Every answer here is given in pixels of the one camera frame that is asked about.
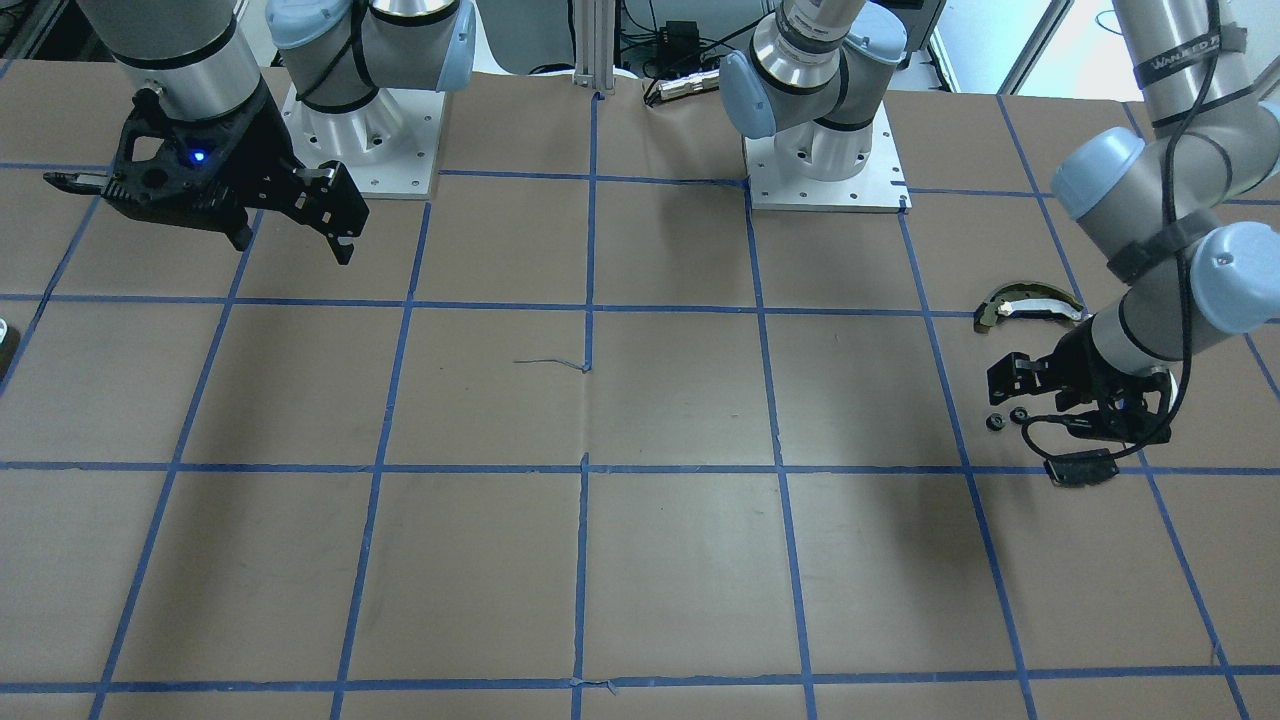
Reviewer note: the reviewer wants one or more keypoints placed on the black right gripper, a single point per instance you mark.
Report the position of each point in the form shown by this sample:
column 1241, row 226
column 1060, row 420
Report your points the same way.
column 254, row 147

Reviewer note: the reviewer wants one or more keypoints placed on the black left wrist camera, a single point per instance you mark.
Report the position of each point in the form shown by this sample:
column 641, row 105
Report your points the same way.
column 1125, row 420

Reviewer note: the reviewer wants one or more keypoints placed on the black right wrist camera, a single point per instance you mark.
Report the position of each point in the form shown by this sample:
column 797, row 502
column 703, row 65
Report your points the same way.
column 162, row 172

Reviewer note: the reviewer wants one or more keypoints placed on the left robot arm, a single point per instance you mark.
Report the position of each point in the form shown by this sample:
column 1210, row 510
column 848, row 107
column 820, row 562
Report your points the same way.
column 1147, row 205

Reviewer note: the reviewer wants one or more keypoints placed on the dark green curved part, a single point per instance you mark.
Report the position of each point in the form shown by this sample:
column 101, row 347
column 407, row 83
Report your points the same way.
column 1027, row 300

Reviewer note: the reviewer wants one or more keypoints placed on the aluminium frame post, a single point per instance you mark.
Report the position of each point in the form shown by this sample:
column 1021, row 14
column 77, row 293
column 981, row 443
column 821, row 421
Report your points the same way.
column 595, row 46

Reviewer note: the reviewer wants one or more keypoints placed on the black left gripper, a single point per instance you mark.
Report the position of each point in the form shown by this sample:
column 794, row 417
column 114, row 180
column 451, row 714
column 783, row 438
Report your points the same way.
column 1077, row 366

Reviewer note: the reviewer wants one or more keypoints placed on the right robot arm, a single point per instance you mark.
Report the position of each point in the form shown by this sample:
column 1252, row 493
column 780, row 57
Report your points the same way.
column 339, row 53

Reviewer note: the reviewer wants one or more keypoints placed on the small black flat part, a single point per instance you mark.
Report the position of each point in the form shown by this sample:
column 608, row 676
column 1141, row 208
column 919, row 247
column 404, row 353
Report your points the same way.
column 1081, row 469

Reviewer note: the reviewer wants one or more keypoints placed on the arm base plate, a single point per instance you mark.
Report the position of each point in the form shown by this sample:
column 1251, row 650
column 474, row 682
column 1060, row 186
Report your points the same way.
column 389, row 146
column 815, row 168

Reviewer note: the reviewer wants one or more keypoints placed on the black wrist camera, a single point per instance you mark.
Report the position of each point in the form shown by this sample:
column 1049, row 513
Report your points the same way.
column 1125, row 420
column 162, row 172

